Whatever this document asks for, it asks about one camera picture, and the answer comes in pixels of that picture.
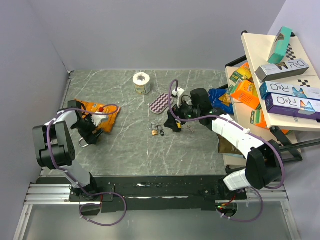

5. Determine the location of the black shelf frame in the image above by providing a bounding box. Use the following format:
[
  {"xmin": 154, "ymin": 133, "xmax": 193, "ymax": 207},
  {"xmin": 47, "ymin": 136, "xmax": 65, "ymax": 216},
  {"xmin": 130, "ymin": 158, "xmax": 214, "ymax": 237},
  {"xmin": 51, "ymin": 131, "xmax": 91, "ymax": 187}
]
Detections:
[{"xmin": 225, "ymin": 31, "xmax": 320, "ymax": 163}]

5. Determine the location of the yellow padlock black shackle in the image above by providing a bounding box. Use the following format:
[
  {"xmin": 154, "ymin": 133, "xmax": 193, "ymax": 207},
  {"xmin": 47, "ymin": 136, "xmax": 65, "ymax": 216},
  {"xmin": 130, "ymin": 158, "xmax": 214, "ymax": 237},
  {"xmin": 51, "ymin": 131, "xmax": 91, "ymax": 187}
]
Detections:
[{"xmin": 176, "ymin": 122, "xmax": 182, "ymax": 132}]

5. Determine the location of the yellow green box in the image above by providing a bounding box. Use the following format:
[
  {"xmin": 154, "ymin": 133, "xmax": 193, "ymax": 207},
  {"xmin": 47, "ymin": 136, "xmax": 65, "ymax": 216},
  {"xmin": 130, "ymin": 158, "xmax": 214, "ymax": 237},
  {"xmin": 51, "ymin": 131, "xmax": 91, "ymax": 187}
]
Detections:
[{"xmin": 229, "ymin": 62, "xmax": 252, "ymax": 84}]

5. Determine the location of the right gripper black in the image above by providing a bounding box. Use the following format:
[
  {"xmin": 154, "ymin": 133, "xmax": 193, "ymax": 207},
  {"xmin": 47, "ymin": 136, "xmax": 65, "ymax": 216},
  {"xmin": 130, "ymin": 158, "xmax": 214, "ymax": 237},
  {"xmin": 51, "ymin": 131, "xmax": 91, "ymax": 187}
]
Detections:
[{"xmin": 164, "ymin": 95, "xmax": 201, "ymax": 131}]

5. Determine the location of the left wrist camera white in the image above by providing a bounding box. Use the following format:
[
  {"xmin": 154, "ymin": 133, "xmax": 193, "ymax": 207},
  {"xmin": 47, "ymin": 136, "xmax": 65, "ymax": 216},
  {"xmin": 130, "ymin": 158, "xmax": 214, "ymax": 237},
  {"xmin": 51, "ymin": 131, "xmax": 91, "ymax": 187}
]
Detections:
[{"xmin": 91, "ymin": 107, "xmax": 109, "ymax": 127}]

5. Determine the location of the beige lower shelf board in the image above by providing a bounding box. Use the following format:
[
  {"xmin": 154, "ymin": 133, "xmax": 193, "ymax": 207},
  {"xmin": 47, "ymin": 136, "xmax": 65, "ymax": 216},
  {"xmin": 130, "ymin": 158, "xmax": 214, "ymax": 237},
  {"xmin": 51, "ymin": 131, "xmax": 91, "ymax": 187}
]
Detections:
[{"xmin": 224, "ymin": 65, "xmax": 303, "ymax": 167}]

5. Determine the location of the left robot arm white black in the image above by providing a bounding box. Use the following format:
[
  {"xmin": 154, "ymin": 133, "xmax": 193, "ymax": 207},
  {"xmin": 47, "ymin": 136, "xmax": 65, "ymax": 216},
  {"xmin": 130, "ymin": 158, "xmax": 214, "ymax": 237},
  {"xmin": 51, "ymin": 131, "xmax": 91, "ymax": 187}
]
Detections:
[{"xmin": 32, "ymin": 100, "xmax": 108, "ymax": 201}]

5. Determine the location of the purple R&O box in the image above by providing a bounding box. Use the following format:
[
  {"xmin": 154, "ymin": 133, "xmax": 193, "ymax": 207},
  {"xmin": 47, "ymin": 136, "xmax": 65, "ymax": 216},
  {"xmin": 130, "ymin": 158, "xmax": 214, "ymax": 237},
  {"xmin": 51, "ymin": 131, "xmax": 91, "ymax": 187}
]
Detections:
[{"xmin": 264, "ymin": 93, "xmax": 320, "ymax": 123}]

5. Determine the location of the blue R&O box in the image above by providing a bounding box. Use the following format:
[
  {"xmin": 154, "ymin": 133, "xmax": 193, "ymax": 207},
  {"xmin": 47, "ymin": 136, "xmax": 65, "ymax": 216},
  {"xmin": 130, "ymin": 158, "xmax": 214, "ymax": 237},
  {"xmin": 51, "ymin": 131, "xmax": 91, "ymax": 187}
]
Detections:
[{"xmin": 259, "ymin": 81, "xmax": 320, "ymax": 101}]

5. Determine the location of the beige shelf board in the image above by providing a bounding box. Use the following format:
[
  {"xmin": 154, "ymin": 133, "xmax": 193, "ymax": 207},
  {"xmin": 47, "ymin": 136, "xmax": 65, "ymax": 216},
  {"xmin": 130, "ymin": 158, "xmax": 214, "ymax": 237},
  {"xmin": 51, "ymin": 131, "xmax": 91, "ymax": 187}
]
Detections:
[
  {"xmin": 224, "ymin": 65, "xmax": 303, "ymax": 167},
  {"xmin": 241, "ymin": 33, "xmax": 320, "ymax": 132}
]

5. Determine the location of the small brass padlock with keys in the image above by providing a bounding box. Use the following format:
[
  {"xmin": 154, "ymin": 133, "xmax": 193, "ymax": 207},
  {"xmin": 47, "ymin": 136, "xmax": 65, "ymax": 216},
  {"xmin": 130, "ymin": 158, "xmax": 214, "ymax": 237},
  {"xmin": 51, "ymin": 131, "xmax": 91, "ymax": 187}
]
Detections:
[{"xmin": 150, "ymin": 123, "xmax": 165, "ymax": 137}]

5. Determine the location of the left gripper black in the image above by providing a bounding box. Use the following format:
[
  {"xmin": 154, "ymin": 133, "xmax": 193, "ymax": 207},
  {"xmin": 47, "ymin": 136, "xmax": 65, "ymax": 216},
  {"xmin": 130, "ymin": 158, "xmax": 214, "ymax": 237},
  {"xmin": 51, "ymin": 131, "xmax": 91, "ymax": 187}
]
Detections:
[{"xmin": 72, "ymin": 113, "xmax": 104, "ymax": 144}]

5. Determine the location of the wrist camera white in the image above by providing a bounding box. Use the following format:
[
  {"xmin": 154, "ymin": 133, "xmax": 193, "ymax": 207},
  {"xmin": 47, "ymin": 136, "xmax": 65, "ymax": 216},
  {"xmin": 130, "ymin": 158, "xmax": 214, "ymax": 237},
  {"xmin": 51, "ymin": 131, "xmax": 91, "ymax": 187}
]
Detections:
[
  {"xmin": 91, "ymin": 107, "xmax": 109, "ymax": 127},
  {"xmin": 171, "ymin": 87, "xmax": 185, "ymax": 108}
]

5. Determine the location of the large brass padlock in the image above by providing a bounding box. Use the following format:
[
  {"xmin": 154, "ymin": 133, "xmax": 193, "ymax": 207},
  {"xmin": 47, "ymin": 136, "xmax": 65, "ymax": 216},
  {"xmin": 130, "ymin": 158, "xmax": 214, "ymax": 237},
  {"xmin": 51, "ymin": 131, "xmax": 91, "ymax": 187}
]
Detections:
[{"xmin": 78, "ymin": 137, "xmax": 90, "ymax": 148}]

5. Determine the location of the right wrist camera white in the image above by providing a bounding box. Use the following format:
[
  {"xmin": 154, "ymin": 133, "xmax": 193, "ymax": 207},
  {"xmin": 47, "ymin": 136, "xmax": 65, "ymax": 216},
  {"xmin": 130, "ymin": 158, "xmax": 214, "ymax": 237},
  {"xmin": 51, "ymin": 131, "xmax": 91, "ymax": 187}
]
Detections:
[{"xmin": 171, "ymin": 87, "xmax": 185, "ymax": 108}]

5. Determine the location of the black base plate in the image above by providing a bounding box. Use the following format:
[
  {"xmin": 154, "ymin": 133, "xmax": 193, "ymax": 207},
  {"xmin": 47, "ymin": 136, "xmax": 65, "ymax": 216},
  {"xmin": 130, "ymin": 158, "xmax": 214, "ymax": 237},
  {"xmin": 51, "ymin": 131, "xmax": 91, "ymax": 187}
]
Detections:
[{"xmin": 35, "ymin": 175, "xmax": 248, "ymax": 216}]

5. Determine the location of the beige upper shelf board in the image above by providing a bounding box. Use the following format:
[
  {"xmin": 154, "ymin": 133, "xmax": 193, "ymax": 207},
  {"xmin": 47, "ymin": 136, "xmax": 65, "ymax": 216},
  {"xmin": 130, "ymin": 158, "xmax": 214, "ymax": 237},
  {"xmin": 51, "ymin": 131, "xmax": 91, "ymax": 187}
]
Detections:
[{"xmin": 241, "ymin": 33, "xmax": 320, "ymax": 132}]

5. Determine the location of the blue chips bag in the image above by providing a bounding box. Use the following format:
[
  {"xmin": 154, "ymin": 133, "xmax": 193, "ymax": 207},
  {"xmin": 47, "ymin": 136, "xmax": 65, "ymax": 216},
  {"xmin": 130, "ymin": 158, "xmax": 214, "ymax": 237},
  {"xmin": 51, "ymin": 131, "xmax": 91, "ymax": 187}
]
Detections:
[{"xmin": 208, "ymin": 88, "xmax": 234, "ymax": 115}]

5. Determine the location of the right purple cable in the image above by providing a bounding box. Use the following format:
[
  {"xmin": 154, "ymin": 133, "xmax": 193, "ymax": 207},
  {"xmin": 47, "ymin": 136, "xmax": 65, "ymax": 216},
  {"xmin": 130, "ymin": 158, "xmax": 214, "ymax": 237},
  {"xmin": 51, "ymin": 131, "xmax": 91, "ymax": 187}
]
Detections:
[{"xmin": 167, "ymin": 79, "xmax": 286, "ymax": 223}]

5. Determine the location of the teal box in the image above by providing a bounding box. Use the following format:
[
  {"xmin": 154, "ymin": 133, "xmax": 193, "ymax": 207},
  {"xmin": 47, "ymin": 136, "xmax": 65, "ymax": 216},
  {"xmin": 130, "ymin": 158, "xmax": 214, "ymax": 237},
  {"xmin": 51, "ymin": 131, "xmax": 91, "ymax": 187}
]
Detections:
[{"xmin": 267, "ymin": 26, "xmax": 292, "ymax": 64}]

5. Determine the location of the orange snack box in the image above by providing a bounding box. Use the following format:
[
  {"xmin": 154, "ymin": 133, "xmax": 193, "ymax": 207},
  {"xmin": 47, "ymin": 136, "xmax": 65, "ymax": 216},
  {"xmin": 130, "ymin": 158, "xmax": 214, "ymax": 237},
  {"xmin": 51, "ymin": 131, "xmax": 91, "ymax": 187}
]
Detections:
[{"xmin": 230, "ymin": 80, "xmax": 261, "ymax": 110}]

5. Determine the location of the green orange box lower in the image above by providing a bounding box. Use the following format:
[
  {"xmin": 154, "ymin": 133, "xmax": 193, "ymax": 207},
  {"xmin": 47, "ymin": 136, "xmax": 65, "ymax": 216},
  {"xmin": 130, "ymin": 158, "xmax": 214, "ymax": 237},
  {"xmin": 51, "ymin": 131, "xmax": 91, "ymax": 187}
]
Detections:
[{"xmin": 250, "ymin": 109, "xmax": 268, "ymax": 129}]

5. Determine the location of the silver R&O box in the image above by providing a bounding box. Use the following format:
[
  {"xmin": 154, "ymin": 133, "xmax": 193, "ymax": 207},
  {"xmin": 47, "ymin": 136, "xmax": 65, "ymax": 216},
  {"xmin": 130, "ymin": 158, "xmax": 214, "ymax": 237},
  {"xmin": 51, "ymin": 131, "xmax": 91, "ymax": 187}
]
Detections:
[{"xmin": 255, "ymin": 58, "xmax": 310, "ymax": 83}]

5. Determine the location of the orange potato chips bag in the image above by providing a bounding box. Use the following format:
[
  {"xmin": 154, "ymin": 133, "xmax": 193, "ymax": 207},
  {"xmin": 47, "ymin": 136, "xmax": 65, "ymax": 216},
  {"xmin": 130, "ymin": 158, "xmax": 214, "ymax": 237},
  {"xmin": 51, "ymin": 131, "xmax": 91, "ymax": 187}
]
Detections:
[{"xmin": 75, "ymin": 99, "xmax": 121, "ymax": 133}]

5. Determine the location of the pink black zigzag sponge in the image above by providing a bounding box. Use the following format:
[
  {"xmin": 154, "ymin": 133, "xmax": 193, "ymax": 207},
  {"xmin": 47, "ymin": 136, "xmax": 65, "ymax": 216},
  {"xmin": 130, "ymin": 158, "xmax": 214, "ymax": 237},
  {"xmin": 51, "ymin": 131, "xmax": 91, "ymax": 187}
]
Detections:
[{"xmin": 149, "ymin": 93, "xmax": 174, "ymax": 115}]

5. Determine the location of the white tape roll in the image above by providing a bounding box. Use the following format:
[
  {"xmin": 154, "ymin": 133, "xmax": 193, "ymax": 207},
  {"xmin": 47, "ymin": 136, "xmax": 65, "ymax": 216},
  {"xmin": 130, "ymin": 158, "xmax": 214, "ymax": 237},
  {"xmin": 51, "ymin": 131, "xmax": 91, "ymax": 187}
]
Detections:
[{"xmin": 132, "ymin": 72, "xmax": 151, "ymax": 96}]

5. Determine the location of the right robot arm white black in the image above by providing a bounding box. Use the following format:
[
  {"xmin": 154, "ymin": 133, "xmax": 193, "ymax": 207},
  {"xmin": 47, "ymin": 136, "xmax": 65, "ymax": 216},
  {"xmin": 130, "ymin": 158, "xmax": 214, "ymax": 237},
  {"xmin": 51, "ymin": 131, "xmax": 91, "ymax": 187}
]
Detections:
[{"xmin": 164, "ymin": 87, "xmax": 285, "ymax": 199}]

